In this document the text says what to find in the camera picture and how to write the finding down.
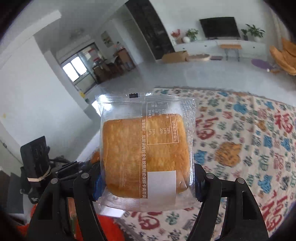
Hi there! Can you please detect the small dark potted plant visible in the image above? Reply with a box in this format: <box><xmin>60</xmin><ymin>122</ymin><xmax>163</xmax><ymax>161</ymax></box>
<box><xmin>241</xmin><ymin>29</ymin><xmax>248</xmax><ymax>41</ymax></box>

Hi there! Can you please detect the brown cardboard box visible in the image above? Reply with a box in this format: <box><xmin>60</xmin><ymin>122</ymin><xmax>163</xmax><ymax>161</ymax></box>
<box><xmin>162</xmin><ymin>51</ymin><xmax>189</xmax><ymax>63</ymax></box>

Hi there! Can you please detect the patterned woven table cloth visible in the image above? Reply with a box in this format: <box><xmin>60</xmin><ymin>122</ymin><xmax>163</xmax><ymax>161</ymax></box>
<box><xmin>113</xmin><ymin>87</ymin><xmax>296</xmax><ymax>241</ymax></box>

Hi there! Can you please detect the orange lounge chair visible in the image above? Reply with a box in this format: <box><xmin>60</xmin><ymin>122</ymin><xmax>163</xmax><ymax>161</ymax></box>
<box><xmin>269</xmin><ymin>38</ymin><xmax>296</xmax><ymax>76</ymax></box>

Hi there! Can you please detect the black flat television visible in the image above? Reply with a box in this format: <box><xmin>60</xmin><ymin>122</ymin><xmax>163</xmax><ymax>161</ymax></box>
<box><xmin>200</xmin><ymin>16</ymin><xmax>240</xmax><ymax>39</ymax></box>

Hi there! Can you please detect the green potted plant right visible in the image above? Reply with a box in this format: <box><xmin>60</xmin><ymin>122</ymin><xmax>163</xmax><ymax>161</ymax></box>
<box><xmin>246</xmin><ymin>24</ymin><xmax>265</xmax><ymax>42</ymax></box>

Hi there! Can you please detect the small wooden bench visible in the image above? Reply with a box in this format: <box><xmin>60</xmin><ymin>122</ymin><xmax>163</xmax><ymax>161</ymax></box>
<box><xmin>219</xmin><ymin>44</ymin><xmax>242</xmax><ymax>62</ymax></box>

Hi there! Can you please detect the purple round floor mat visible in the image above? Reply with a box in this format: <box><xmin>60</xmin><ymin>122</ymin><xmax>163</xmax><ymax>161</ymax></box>
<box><xmin>251</xmin><ymin>59</ymin><xmax>273</xmax><ymax>72</ymax></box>

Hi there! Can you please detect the green plant white vase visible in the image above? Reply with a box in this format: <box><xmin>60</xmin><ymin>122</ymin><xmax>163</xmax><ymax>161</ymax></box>
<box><xmin>182</xmin><ymin>29</ymin><xmax>199</xmax><ymax>43</ymax></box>

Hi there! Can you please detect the bagged bread slice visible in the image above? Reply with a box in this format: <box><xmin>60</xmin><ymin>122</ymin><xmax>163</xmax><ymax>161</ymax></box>
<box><xmin>96</xmin><ymin>94</ymin><xmax>198</xmax><ymax>212</ymax></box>

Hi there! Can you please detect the red flower vase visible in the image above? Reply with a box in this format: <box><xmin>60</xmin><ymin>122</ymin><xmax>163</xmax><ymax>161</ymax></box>
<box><xmin>171</xmin><ymin>29</ymin><xmax>183</xmax><ymax>45</ymax></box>

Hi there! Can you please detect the wooden dining table set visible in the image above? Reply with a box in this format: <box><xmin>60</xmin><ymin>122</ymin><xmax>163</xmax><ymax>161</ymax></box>
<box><xmin>92</xmin><ymin>48</ymin><xmax>135</xmax><ymax>83</ymax></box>

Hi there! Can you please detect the dark tall display cabinet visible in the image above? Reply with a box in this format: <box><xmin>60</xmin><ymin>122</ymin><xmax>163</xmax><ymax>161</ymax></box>
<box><xmin>125</xmin><ymin>0</ymin><xmax>175</xmax><ymax>60</ymax></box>

